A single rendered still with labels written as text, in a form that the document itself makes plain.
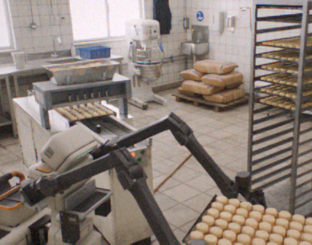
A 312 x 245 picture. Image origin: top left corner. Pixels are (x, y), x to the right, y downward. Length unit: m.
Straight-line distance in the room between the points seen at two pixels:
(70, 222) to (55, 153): 0.32
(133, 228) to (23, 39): 4.16
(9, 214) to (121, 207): 1.07
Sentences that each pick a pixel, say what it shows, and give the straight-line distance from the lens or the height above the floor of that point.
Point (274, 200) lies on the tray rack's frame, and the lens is 3.82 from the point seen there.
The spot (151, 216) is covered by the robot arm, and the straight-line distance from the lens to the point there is 1.57.
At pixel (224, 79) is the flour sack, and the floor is 0.51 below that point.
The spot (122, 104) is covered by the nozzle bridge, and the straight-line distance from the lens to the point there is 3.85.
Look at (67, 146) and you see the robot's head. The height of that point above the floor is 1.27.
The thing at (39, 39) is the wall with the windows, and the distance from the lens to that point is 6.90.
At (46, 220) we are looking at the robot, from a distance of 2.36.
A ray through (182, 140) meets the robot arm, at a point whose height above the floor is 1.26.
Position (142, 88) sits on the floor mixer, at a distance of 7.34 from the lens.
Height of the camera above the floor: 1.94
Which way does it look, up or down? 19 degrees down
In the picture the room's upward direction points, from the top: 1 degrees counter-clockwise
